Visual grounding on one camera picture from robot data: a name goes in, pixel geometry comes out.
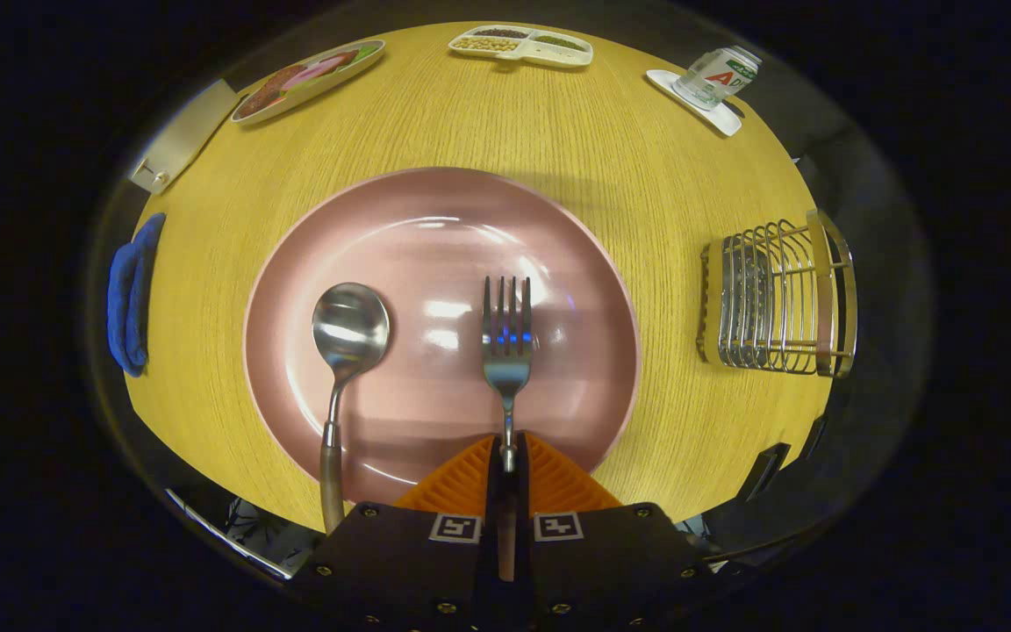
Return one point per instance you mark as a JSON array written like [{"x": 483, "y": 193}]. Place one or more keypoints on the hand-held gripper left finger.
[{"x": 490, "y": 527}]

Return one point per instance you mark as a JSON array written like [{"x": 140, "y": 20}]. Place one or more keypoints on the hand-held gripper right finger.
[{"x": 524, "y": 527}]

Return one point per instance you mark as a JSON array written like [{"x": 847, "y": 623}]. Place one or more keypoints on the black table clamp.
[
  {"x": 815, "y": 434},
  {"x": 764, "y": 470}
]

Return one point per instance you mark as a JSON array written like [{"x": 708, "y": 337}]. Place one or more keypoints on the pink plate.
[{"x": 435, "y": 228}]

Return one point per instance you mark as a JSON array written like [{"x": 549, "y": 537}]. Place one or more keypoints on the blue towel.
[{"x": 128, "y": 298}]

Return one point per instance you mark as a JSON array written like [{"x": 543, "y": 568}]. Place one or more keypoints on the white square coaster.
[{"x": 720, "y": 118}]

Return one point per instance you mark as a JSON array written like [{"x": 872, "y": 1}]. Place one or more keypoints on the white round food plate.
[{"x": 317, "y": 91}]

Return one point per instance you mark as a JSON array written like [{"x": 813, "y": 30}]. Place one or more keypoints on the white divided dish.
[{"x": 519, "y": 54}]

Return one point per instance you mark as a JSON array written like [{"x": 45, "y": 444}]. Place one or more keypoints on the heap of yellow beans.
[{"x": 485, "y": 43}]

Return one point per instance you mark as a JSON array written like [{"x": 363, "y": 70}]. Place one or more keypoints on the heap of green beans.
[{"x": 558, "y": 41}]

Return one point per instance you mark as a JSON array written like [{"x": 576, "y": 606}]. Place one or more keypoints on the pink ham slice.
[{"x": 317, "y": 70}]

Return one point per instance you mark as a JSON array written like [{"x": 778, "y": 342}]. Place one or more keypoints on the white drink bottle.
[{"x": 716, "y": 77}]

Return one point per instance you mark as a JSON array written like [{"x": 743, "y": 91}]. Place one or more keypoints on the green lettuce leaf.
[{"x": 365, "y": 51}]

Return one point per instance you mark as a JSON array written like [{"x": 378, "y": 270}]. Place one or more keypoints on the heap of dark beans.
[{"x": 499, "y": 33}]

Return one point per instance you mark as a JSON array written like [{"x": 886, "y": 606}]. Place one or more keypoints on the white toaster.
[{"x": 185, "y": 136}]

